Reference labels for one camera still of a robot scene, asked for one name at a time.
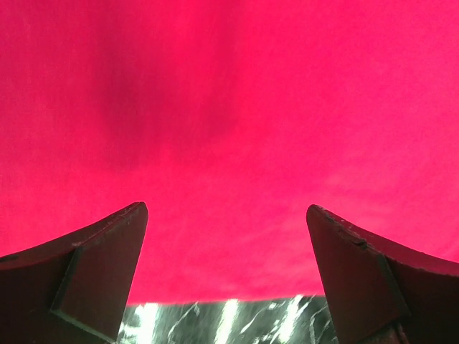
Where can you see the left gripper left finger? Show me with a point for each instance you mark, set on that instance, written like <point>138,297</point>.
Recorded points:
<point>73,289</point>

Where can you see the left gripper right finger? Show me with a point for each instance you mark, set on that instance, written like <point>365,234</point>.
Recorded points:
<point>379,291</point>

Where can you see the crimson t shirt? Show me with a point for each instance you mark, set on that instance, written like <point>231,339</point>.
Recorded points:
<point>228,119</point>

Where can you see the black marbled table mat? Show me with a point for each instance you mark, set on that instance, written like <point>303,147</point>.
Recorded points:
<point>299,319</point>

